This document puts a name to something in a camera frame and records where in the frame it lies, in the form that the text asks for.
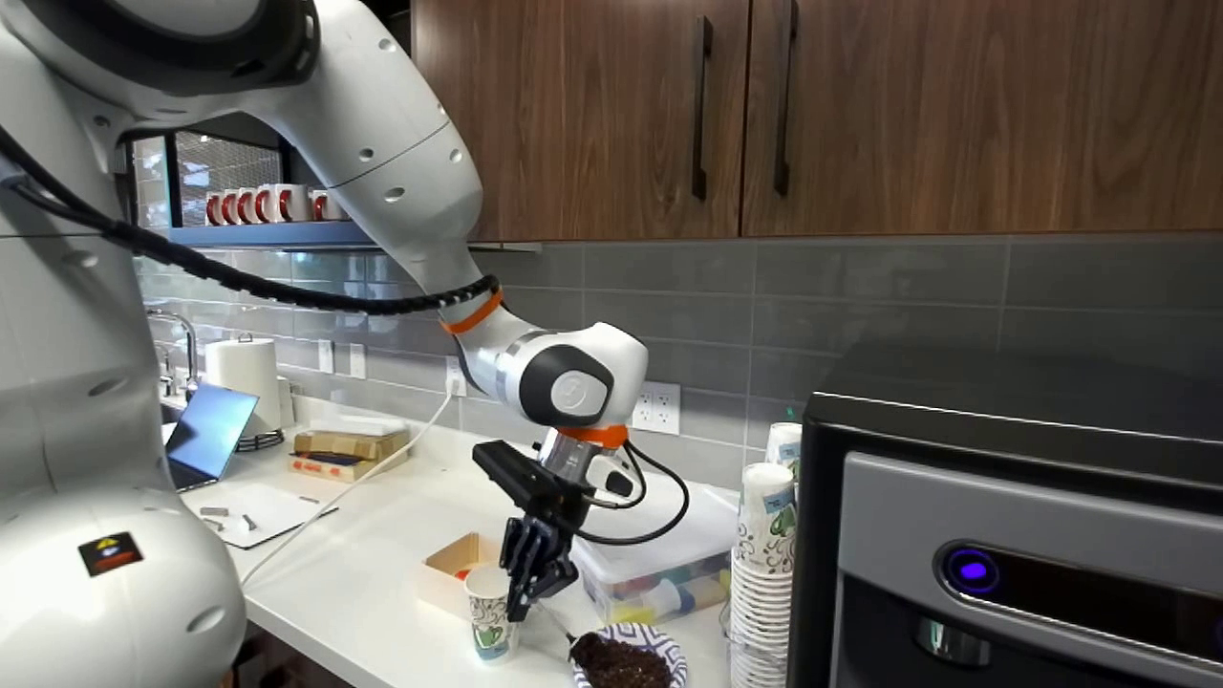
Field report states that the black robot cable conduit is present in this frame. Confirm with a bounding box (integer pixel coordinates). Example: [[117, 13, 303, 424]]
[[0, 128, 504, 323]]

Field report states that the short paper cup stack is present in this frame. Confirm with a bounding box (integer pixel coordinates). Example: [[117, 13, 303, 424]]
[[725, 458, 799, 688]]

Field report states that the wide wooden cabinet door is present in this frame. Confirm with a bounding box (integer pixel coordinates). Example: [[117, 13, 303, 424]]
[[408, 0, 754, 245]]

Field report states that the black grey coffee machine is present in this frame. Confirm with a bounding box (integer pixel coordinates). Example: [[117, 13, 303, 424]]
[[785, 342, 1223, 688]]

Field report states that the light wooden box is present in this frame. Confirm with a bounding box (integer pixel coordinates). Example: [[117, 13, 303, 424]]
[[415, 531, 507, 614]]

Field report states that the clear container white lid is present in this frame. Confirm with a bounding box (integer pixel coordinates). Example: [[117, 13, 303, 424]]
[[569, 473, 744, 628]]

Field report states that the tall paper cup stack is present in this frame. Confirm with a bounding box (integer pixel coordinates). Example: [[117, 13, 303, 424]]
[[760, 419, 806, 480]]

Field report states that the white printed paper cup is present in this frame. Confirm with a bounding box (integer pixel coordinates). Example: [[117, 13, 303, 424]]
[[462, 566, 520, 665]]

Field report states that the white paper sheet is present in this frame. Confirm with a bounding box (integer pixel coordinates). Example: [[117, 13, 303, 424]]
[[178, 473, 335, 554]]

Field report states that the dark coffee beans pile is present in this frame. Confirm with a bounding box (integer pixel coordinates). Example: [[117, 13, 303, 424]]
[[564, 630, 678, 688]]

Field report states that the long white power cable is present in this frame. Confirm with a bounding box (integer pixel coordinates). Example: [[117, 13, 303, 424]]
[[238, 377, 462, 589]]

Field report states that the white paper towel roll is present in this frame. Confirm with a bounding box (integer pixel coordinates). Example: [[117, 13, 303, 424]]
[[202, 331, 285, 445]]

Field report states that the thin black camera cable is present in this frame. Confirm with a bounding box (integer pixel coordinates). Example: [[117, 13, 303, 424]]
[[576, 435, 697, 549]]

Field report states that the black cabinet handle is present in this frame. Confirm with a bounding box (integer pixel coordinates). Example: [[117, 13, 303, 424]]
[[689, 13, 718, 205], [771, 0, 804, 201]]

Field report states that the grey wall shelf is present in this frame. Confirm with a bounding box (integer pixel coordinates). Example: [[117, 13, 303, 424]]
[[164, 223, 387, 251]]

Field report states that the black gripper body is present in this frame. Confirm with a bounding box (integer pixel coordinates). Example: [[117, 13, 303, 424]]
[[507, 484, 597, 549]]

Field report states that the brown flat box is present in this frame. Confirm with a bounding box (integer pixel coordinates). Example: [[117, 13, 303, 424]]
[[285, 424, 415, 484]]

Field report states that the dark bowl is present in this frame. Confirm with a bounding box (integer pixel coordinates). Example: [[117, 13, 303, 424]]
[[557, 624, 697, 688]]

